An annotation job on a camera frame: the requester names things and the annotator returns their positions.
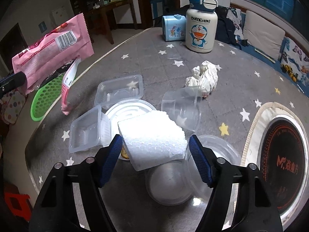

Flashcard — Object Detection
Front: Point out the pink snack wrapper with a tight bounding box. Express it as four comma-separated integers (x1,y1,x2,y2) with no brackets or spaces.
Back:
12,13,94,94

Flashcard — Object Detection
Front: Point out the colourful polka dot play tent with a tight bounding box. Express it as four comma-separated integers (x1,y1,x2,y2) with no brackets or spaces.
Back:
1,90,27,125

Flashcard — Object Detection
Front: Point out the green plastic mesh basket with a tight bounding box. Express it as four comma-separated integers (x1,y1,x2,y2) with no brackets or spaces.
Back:
30,74,64,122

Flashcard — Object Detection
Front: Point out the red plastic stool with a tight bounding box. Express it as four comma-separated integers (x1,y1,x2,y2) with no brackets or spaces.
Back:
4,192,32,222

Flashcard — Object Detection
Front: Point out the small pink wrapper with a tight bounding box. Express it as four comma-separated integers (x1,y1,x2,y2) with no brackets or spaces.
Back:
61,58,81,115

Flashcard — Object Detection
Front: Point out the induction cooker with steel rim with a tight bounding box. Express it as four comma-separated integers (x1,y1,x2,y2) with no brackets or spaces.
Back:
241,102,308,230

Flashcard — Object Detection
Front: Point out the round clear plastic bowl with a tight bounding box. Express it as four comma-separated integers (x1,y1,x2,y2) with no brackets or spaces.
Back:
146,135,240,206

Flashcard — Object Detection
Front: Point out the clear square plastic container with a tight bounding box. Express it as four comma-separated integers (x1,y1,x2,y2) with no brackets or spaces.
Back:
69,105,112,153

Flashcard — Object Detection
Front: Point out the clear rectangular plastic tray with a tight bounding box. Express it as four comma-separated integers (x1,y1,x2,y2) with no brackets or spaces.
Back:
94,74,144,109

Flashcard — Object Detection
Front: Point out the dark wooden table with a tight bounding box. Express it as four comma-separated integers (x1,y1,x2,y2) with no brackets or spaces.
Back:
84,0,138,44

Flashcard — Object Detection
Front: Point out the round white plastic lid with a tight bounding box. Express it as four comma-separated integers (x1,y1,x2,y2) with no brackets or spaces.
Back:
101,99,156,146

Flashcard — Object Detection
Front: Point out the white foam block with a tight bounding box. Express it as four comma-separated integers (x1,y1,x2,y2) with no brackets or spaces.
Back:
118,111,188,171

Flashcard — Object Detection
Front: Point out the grey star bed sheet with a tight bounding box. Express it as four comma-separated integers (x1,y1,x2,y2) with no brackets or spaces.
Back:
25,27,309,232

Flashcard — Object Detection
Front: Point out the clear plastic cup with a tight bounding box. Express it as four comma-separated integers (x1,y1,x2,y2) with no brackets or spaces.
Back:
161,87,202,131

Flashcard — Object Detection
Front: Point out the crumpled white tissue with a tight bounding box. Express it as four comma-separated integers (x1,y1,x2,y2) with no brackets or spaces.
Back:
185,60,220,98

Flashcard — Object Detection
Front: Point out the dark clothes pile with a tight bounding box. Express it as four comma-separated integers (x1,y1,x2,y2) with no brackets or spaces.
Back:
180,5,237,46

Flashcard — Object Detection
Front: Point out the white Doraemon water bottle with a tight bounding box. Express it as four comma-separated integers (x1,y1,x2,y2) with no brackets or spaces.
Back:
185,0,218,53

